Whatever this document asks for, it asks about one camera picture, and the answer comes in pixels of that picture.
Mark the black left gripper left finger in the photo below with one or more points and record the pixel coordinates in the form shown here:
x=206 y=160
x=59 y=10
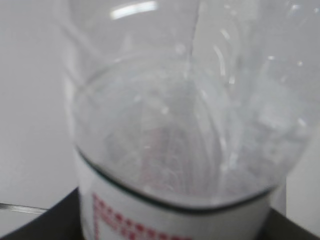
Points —
x=61 y=222

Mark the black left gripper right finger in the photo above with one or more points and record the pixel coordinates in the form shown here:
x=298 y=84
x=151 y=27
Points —
x=278 y=227

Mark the Nongfu Spring water bottle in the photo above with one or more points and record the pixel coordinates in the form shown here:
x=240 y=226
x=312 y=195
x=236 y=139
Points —
x=186 y=115

